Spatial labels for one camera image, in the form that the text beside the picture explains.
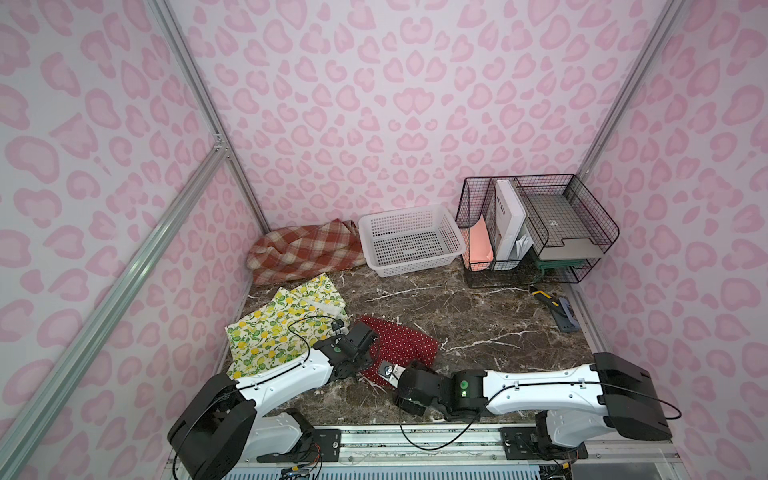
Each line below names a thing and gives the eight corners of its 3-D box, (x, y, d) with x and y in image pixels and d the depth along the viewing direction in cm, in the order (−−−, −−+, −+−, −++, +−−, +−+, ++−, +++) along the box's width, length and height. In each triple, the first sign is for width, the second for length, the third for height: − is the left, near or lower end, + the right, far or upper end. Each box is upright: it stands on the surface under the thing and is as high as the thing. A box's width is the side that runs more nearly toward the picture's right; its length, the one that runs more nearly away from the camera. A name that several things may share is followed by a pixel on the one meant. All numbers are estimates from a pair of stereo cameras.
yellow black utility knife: (564, 336, 94) (571, 329, 90) (533, 296, 103) (538, 288, 99) (577, 330, 95) (585, 323, 91) (545, 291, 104) (551, 283, 100)
